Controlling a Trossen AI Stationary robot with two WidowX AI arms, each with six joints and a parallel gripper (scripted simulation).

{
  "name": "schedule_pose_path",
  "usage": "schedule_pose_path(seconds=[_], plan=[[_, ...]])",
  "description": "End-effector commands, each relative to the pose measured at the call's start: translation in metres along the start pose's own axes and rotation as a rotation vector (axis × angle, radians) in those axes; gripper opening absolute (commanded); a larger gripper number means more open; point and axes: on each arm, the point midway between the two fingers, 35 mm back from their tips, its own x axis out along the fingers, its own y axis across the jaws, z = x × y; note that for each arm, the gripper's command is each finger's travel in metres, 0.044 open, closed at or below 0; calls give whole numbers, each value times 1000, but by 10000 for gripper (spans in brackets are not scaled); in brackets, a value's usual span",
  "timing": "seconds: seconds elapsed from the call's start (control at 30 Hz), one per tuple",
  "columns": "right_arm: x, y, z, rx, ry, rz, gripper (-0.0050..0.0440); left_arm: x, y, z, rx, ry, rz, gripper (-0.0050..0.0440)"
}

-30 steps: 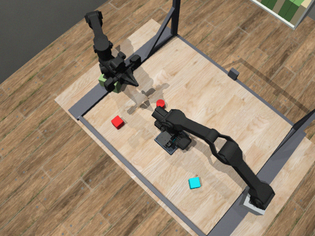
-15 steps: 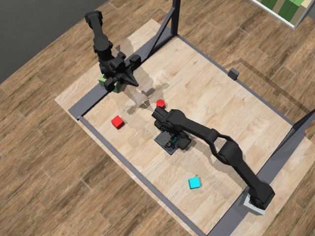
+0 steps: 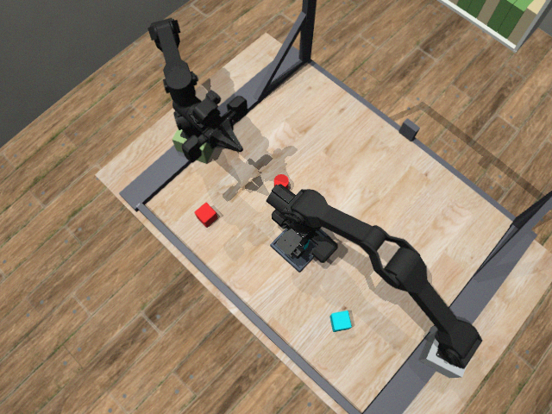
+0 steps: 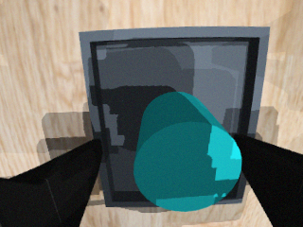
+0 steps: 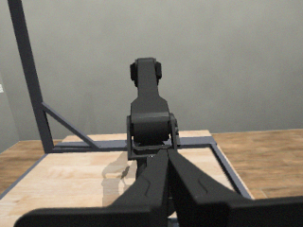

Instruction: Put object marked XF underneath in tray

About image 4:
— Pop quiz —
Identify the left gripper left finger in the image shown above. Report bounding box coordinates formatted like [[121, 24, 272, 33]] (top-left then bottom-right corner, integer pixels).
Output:
[[0, 139, 102, 227]]

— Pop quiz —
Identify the grey rectangular tray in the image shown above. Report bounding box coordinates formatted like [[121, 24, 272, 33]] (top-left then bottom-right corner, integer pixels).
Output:
[[79, 26, 270, 207]]

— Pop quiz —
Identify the teal cylinder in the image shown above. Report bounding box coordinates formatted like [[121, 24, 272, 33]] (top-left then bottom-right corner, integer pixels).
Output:
[[134, 92, 242, 212]]

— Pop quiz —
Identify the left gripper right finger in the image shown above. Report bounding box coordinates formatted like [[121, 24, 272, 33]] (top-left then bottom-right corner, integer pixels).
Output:
[[233, 134, 303, 227]]

